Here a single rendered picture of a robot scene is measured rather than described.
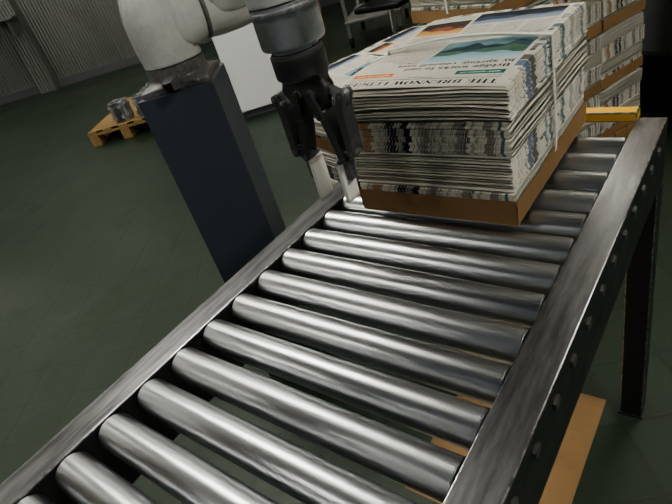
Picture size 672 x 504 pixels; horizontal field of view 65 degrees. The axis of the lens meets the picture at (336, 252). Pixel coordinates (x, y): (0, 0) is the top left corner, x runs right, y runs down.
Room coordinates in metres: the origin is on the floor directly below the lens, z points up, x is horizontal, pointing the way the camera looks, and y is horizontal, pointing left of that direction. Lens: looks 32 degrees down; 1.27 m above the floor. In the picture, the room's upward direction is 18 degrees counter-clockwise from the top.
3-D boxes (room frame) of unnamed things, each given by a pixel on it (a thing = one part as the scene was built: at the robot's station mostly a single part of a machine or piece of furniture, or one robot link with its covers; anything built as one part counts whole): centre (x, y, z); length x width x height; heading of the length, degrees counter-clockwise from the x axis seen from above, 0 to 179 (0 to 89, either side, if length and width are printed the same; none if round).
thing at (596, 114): (1.02, -0.46, 0.81); 0.43 x 0.03 x 0.02; 45
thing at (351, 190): (0.73, -0.05, 0.93); 0.03 x 0.01 x 0.07; 135
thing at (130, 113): (5.64, 1.44, 0.16); 1.13 x 0.79 x 0.33; 173
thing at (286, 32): (0.75, -0.03, 1.16); 0.09 x 0.09 x 0.06
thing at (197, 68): (1.45, 0.25, 1.03); 0.22 x 0.18 x 0.06; 173
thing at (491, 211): (0.80, -0.23, 0.83); 0.29 x 0.16 x 0.04; 45
